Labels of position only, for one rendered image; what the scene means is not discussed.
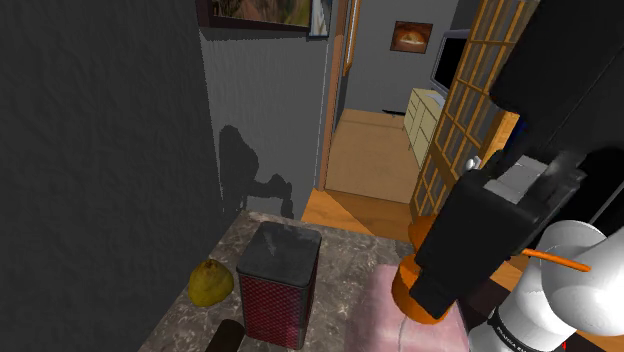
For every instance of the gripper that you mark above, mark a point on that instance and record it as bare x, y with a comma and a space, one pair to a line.
468, 234

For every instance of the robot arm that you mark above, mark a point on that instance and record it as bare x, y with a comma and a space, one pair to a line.
575, 302

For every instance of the orange vase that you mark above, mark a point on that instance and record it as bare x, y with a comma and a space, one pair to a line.
402, 287

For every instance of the orange thin rod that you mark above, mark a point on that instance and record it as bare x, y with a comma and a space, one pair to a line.
560, 261

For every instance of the cream chest of drawers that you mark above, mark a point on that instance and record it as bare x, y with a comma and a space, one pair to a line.
420, 124

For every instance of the pink cloth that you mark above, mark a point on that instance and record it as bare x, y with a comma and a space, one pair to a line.
375, 317

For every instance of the wooden lattice door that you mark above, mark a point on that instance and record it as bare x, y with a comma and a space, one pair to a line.
469, 100

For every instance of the black television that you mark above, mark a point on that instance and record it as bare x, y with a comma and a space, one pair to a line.
451, 61

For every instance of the red box with black lid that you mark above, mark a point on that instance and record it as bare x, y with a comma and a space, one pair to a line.
275, 297

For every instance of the black cylinder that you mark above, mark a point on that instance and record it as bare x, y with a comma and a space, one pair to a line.
226, 337

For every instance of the yellow-green pear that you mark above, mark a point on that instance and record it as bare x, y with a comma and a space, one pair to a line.
209, 285

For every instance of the wooden door frame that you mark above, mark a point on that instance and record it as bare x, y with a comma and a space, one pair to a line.
331, 97

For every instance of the orange wall picture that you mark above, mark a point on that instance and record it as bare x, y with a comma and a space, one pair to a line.
411, 37

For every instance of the pale-framed wall picture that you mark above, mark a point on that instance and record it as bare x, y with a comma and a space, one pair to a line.
319, 17

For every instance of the dark-framed landscape wall picture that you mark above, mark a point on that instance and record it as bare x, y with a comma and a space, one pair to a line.
258, 10

